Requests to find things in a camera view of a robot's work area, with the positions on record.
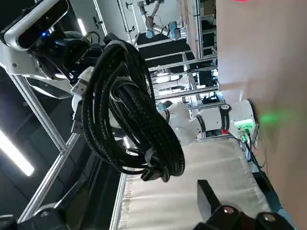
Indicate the aluminium frame strut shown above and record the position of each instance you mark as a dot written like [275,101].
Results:
[50,178]

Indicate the long ceiling light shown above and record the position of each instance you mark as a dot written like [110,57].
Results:
[16,155]

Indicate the short ceiling light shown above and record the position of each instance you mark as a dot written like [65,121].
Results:
[81,25]

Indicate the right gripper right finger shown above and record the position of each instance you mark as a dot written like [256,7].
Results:
[208,206]

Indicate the white cloth sheet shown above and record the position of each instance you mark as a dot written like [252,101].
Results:
[168,203]

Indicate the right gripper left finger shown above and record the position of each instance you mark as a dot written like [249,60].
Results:
[36,220]

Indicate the aluminium rack frame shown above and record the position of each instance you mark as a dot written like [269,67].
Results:
[197,36]

